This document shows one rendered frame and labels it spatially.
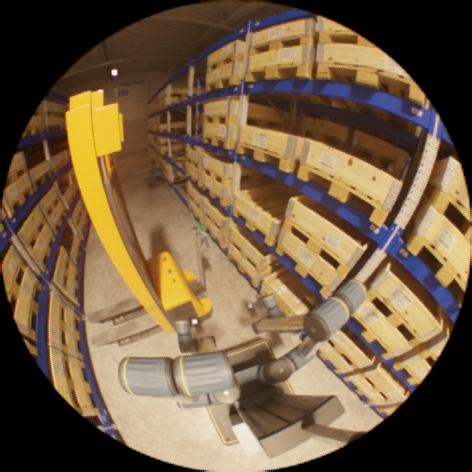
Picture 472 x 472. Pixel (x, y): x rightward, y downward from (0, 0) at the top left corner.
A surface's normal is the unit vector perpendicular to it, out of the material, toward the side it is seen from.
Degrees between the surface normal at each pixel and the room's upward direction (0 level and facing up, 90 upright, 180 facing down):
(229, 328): 0
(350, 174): 90
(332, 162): 90
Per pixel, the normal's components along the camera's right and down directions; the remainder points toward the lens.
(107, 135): 0.57, 0.56
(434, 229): -0.83, 0.31
